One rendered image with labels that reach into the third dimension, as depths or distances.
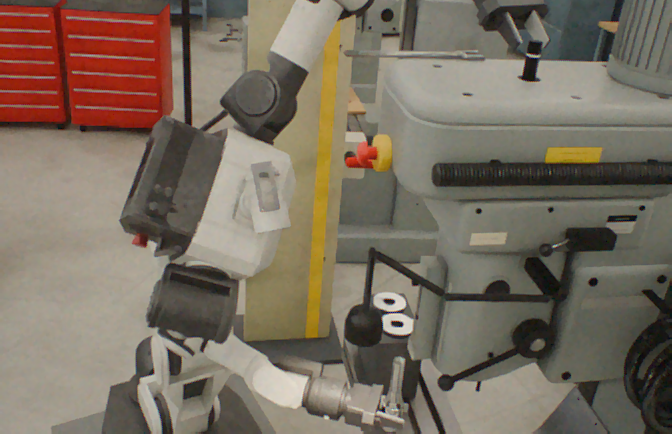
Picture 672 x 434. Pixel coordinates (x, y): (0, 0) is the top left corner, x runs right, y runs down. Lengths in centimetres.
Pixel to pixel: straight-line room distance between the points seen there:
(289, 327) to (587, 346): 229
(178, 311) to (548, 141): 69
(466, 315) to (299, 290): 215
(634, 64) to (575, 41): 740
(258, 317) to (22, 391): 108
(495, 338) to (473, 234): 25
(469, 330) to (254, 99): 58
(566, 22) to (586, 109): 741
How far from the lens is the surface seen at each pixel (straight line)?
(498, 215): 111
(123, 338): 361
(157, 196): 129
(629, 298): 132
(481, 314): 124
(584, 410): 180
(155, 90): 576
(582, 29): 861
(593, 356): 137
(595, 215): 119
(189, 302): 129
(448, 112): 100
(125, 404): 241
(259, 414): 258
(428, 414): 188
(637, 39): 122
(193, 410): 209
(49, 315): 384
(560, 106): 107
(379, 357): 180
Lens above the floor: 219
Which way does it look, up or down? 27 degrees down
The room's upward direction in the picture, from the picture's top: 5 degrees clockwise
